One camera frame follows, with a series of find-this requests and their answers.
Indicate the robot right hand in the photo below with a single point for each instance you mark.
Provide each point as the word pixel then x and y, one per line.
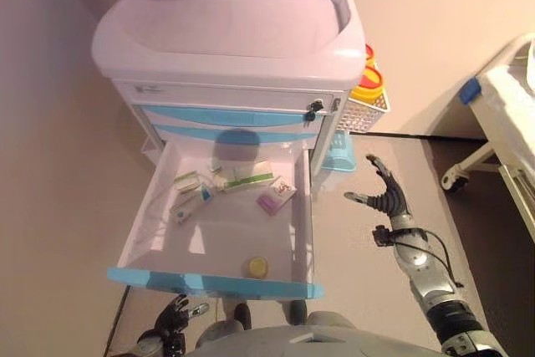
pixel 393 200

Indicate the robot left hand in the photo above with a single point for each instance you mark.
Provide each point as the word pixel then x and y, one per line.
pixel 173 317

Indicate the blue white cart drawer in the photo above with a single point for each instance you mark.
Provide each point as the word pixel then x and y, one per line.
pixel 234 240
pixel 217 115
pixel 188 134

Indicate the yellow medicine bottle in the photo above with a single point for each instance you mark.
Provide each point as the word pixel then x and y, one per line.
pixel 259 267

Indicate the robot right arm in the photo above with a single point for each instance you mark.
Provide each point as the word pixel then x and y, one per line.
pixel 430 282

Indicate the blue white medicine box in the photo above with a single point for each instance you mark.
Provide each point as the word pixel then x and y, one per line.
pixel 190 206

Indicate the green white medicine box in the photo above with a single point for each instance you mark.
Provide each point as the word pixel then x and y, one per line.
pixel 188 181

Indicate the bed caster wheel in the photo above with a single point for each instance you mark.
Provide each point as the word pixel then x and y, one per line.
pixel 453 179

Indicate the white bin with blue lid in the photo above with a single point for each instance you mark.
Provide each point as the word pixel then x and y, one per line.
pixel 340 156

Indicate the robot left leg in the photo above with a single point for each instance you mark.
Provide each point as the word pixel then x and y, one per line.
pixel 242 316

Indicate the robot leg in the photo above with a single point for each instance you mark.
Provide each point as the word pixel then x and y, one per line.
pixel 297 312
pixel 242 316

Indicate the white perforated side basket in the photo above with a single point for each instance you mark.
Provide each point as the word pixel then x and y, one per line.
pixel 361 116

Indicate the white box red print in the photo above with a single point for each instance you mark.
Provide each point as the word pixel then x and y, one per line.
pixel 283 190

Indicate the yellow sharps container red lid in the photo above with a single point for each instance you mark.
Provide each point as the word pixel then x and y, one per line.
pixel 370 56
pixel 368 83

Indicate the black cart key lock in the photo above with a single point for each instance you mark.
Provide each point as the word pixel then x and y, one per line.
pixel 315 108

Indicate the robot right leg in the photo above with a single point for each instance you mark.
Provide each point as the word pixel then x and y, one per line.
pixel 297 312

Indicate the blue bed corner bumper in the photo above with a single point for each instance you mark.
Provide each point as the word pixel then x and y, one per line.
pixel 470 91

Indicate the long green striped box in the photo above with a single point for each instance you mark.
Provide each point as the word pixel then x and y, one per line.
pixel 248 179

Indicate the grey robot torso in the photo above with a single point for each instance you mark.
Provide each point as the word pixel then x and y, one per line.
pixel 317 342

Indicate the white hospital bed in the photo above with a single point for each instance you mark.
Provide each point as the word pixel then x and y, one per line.
pixel 507 102

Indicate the white side bin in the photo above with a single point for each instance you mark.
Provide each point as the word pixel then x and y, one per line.
pixel 150 150

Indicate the white medical cart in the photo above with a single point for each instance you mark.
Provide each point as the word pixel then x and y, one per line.
pixel 225 10

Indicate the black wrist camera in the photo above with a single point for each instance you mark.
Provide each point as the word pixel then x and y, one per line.
pixel 383 236

